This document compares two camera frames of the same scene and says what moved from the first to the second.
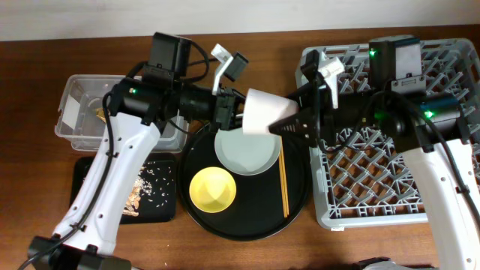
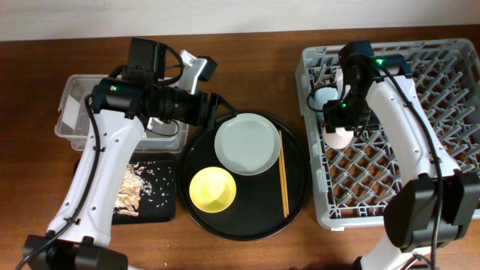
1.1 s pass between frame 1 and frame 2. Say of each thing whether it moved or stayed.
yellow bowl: stayed
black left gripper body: moved
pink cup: moved
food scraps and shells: stayed
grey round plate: stayed
